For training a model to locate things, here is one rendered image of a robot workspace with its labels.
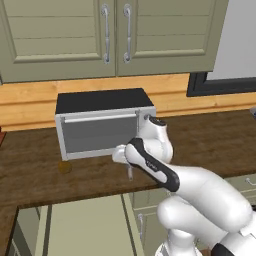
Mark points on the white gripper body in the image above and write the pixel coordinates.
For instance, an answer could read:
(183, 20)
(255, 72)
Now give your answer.
(119, 154)

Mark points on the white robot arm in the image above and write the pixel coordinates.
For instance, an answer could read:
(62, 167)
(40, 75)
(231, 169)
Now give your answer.
(206, 196)

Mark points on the green drawer front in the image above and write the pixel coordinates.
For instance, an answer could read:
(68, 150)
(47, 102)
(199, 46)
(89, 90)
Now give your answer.
(245, 190)

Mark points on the silver toaster oven black top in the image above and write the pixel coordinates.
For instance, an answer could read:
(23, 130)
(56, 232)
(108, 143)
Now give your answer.
(100, 123)

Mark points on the green base cupboard door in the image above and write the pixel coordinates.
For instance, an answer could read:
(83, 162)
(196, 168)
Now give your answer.
(150, 220)

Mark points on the brown round food item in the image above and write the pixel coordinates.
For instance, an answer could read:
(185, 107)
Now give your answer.
(65, 167)

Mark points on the blue grey object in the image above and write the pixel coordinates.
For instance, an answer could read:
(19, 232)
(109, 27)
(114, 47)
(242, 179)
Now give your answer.
(253, 111)

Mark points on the black window frame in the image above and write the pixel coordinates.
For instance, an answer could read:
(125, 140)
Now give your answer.
(200, 87)

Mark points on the green wall cupboard door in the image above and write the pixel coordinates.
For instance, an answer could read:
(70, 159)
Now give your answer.
(170, 33)
(53, 36)

